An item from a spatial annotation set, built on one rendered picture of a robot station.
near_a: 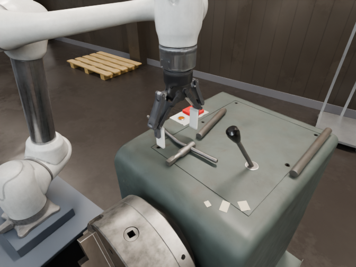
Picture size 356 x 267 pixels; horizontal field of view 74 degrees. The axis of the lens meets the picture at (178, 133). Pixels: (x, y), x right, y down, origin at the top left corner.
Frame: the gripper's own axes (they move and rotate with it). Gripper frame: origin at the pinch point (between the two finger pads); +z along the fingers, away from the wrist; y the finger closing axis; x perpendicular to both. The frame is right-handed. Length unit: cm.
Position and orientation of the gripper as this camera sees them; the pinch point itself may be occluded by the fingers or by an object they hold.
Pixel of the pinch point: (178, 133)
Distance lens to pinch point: 70.9
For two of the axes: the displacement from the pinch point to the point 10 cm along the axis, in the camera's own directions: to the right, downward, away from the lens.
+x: 7.0, 4.1, -5.9
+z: 0.0, 8.2, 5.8
